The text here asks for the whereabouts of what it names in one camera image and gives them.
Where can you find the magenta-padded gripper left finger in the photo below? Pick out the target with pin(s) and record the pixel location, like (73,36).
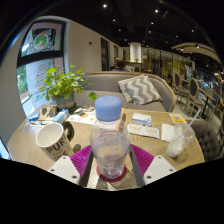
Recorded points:
(80,161)

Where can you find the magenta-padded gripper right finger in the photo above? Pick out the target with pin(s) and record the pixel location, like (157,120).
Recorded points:
(143,161)

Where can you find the clear water bottle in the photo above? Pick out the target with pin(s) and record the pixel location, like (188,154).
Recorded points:
(109,146)

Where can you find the white paper leaflets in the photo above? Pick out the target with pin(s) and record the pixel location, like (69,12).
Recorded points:
(143,131)

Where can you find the white printed mug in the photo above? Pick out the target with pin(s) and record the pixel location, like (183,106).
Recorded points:
(53,143)

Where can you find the clear plastic cup with straw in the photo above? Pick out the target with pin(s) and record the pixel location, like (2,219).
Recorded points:
(176,146)

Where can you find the white paper napkin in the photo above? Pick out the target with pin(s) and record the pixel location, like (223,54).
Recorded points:
(167,132)

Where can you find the small blue and white pack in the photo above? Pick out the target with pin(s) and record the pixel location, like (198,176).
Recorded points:
(141,119)

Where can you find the colourful printed leaflet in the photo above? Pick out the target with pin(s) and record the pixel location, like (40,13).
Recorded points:
(81,116)

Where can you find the white and orange tissue box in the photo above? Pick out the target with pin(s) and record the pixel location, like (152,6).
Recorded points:
(120,121)

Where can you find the light blue tissue pack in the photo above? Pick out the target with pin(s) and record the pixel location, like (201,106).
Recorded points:
(61,116)

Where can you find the yellow card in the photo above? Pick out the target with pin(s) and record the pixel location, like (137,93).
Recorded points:
(177,118)

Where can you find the brown wooden stand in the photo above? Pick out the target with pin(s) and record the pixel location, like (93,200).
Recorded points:
(47,112)

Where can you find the small blue box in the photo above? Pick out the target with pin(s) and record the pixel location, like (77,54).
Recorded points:
(34,116)

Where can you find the grey tufted armchair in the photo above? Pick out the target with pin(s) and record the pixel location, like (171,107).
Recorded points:
(208,140)

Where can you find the grey chevron cushion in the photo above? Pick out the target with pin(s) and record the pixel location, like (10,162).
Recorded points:
(140,90)

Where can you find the green potted plant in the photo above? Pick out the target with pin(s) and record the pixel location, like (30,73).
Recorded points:
(61,83)

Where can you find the grey curved sofa bench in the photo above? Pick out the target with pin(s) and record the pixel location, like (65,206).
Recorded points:
(106,83)

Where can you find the group of dining chairs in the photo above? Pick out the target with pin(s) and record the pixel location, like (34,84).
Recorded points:
(193,90)

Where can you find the window with painted decals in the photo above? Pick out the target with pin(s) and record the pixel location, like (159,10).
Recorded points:
(36,80)

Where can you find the person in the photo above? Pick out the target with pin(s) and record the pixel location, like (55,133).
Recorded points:
(119,65)

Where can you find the white round column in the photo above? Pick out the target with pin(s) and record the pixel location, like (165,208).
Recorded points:
(135,52)

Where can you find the group of ceiling lights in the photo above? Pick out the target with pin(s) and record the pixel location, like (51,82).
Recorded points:
(104,5)

